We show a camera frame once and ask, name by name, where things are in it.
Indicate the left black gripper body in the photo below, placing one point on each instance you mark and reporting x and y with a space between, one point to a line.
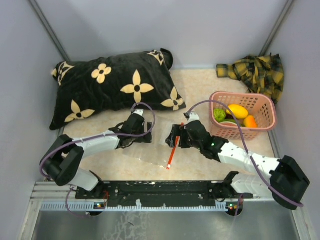
141 131

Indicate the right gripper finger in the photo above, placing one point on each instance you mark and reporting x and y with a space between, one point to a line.
174 133
184 139

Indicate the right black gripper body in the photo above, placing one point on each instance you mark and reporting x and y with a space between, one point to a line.
195 144

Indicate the clear zip top bag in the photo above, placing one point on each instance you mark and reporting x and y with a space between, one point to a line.
157 152

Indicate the yellow toy mango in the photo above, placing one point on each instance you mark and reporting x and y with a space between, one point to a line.
239 111

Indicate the pink plastic basket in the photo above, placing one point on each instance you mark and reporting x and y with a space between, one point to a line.
258 105

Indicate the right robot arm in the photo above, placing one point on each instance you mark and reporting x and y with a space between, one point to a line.
282 178

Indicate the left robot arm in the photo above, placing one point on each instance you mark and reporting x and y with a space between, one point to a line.
62 161

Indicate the green bumpy toy fruit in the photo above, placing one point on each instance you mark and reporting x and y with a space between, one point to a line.
219 114

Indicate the watermelon slice toy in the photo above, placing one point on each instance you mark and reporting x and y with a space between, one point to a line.
228 122

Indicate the dark red toy fruit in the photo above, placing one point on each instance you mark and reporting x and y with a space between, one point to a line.
229 117

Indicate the orange toy fruit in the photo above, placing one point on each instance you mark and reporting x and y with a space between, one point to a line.
250 122

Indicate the black floral pillow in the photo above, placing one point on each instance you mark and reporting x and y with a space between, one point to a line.
87 88

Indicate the yellow plaid cloth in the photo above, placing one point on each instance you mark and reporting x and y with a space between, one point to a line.
260 74

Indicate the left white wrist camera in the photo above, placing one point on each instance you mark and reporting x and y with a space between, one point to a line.
138 112

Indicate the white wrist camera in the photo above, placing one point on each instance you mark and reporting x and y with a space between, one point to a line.
138 112
191 117

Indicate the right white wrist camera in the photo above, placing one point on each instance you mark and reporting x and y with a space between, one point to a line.
191 117

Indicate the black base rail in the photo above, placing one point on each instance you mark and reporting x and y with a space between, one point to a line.
160 193

